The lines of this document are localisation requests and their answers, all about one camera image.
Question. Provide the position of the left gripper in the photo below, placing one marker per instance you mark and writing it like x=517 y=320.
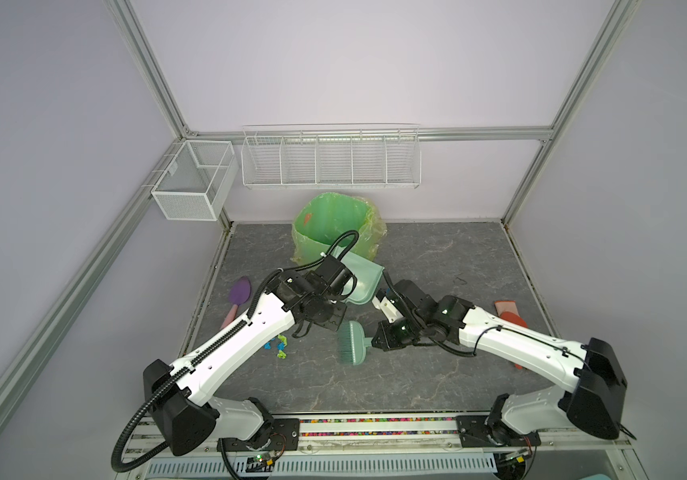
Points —
x=332 y=323

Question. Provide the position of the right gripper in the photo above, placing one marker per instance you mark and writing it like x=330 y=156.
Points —
x=386 y=342

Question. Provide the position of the green hand brush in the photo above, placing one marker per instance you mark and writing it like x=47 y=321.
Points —
x=352 y=343

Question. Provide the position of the green dustpan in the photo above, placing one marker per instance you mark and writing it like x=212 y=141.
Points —
x=368 y=275

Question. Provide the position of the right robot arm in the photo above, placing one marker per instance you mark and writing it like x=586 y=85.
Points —
x=588 y=386

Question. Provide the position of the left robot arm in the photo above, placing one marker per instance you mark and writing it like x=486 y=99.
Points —
x=181 y=396

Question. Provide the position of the paper scraps cluster far left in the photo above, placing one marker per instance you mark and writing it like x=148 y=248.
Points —
x=279 y=343

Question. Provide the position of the purple pink spatula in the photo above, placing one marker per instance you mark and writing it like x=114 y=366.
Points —
x=238 y=295

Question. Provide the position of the green trash bin with bag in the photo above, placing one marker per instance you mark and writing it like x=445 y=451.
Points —
x=324 y=218

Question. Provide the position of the red rubber glove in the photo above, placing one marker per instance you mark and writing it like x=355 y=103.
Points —
x=507 y=310

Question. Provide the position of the small white mesh basket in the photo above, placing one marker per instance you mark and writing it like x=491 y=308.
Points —
x=197 y=180

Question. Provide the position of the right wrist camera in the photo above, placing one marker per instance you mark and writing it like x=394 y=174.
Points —
x=387 y=306

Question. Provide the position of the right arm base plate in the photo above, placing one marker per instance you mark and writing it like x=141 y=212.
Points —
x=475 y=433

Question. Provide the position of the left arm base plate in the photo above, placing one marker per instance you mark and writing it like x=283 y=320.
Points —
x=281 y=434

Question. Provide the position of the long white wire basket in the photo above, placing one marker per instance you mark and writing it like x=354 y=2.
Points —
x=331 y=156

